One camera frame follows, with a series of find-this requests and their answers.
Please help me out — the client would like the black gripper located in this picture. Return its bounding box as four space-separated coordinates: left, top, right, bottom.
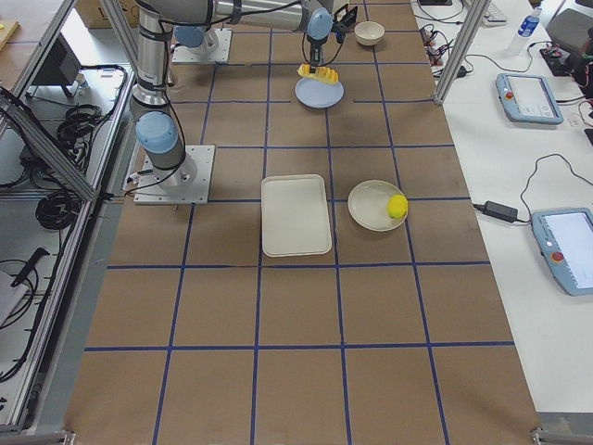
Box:
302 40 343 76

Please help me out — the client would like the orange striped bread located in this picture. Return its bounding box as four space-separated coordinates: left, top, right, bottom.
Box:
296 64 339 85

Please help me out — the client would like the blue plate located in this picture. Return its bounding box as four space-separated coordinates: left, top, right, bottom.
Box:
295 78 344 108

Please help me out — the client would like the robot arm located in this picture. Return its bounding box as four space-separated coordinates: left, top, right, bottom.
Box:
173 26 219 49
158 6 331 200

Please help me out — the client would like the black plate rack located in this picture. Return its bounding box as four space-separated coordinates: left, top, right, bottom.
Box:
332 4 359 32

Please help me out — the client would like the small cream bowl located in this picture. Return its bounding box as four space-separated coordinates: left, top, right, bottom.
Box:
354 20 385 46

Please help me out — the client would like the white rectangular tray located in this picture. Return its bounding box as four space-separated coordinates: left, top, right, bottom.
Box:
261 174 333 258

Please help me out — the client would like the white shallow bowl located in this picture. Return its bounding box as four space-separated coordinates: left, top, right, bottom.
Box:
347 180 409 232

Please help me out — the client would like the yellow lemon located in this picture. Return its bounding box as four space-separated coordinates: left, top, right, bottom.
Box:
386 195 409 219

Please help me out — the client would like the far teach pendant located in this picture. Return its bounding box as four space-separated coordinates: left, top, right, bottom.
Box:
495 73 563 125

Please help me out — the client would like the teach pendant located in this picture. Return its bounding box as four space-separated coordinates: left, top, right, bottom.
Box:
531 208 592 297
495 73 563 125

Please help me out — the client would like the cardboard box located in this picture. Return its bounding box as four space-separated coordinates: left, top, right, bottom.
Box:
74 0 139 29

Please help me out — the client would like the water bottle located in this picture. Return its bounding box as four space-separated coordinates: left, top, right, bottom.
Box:
507 6 542 56

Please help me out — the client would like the black power brick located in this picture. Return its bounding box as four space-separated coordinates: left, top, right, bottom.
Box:
482 200 518 223

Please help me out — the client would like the near teach pendant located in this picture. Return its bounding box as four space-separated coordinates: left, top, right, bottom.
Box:
531 208 592 297

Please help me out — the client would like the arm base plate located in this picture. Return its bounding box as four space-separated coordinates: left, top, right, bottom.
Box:
133 145 215 205
172 28 233 65

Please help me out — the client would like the aluminium frame post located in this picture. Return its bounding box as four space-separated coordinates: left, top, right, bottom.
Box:
434 0 490 106

